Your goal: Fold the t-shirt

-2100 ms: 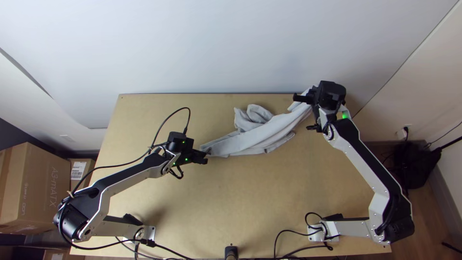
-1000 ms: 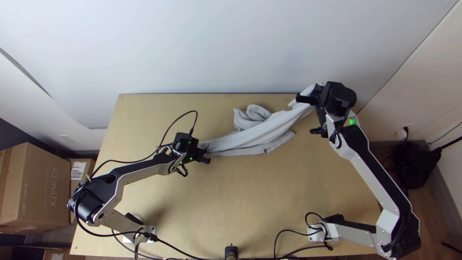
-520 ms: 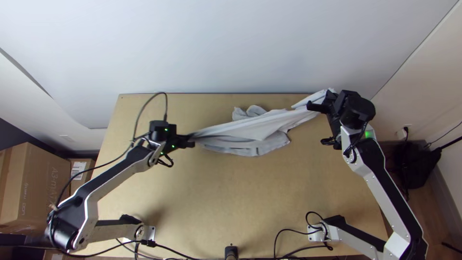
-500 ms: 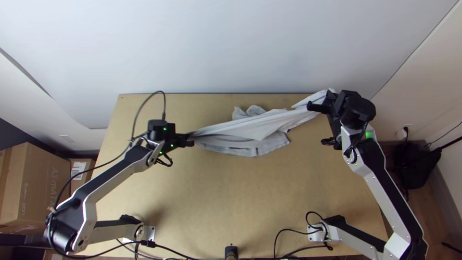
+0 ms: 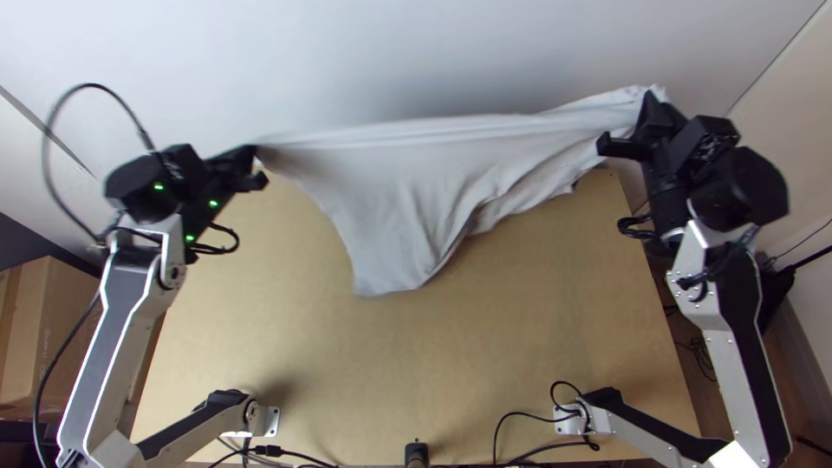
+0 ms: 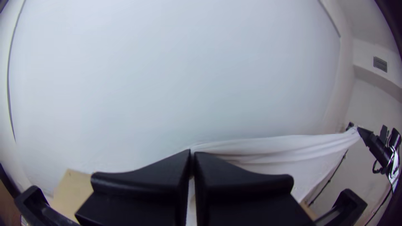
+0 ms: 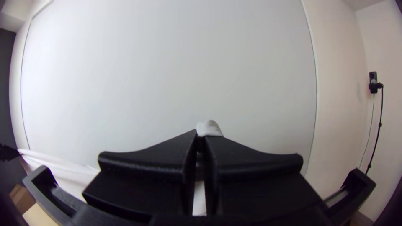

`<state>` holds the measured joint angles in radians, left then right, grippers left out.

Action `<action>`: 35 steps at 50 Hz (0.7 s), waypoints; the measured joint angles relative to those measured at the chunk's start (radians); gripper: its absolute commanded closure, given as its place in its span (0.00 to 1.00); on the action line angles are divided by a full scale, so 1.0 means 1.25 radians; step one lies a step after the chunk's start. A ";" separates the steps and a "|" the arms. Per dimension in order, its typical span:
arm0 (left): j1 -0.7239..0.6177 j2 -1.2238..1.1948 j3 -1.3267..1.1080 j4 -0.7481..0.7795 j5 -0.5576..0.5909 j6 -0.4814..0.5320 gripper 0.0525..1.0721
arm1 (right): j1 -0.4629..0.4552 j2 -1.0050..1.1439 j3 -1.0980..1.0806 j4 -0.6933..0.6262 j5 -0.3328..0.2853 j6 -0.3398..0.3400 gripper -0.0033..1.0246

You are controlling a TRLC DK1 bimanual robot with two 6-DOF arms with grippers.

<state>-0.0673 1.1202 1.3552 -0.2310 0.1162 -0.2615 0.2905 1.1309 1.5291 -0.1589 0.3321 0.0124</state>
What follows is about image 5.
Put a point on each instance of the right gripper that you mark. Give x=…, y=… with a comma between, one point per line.
x=650, y=153

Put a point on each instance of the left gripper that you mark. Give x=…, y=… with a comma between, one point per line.
x=237, y=172

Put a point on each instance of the white t-shirt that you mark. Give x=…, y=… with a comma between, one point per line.
x=403, y=195

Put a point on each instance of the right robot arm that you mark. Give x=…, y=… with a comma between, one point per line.
x=715, y=305

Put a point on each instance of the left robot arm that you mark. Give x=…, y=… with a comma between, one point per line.
x=130, y=305

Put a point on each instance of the brown cardboard box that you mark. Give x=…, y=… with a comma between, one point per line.
x=39, y=325

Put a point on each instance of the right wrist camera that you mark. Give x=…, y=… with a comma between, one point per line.
x=708, y=140

